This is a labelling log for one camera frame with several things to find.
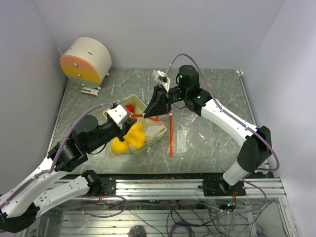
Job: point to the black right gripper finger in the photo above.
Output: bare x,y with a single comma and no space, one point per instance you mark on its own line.
157,109
158,94

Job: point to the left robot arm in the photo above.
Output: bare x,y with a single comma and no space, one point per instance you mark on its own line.
20,207

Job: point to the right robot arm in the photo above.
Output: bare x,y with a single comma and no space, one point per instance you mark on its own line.
254,142

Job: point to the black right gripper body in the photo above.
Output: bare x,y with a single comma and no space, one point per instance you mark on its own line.
177,94

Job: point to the pale green plastic basket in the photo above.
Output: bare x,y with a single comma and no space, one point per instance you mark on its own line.
139,108

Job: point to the small white clip block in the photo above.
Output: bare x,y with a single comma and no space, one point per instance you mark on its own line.
90,91

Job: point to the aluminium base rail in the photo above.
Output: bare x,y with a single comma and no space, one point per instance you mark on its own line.
183,186

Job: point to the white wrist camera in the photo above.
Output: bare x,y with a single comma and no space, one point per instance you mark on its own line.
119,114
161,79

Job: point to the clear zip bag red zipper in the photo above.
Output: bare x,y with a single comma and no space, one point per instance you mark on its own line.
154,128

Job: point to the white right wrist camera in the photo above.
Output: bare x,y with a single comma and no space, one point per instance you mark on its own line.
161,79

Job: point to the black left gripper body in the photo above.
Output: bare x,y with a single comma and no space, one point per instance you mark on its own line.
106,132

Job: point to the yellow lemon toy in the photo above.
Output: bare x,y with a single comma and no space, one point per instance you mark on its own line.
118,147

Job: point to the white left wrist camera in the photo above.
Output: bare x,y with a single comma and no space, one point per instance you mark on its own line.
119,114

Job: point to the yellow bell pepper toy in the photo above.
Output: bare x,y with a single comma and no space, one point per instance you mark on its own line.
136,136

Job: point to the red strawberry toy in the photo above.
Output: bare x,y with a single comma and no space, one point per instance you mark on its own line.
130,107

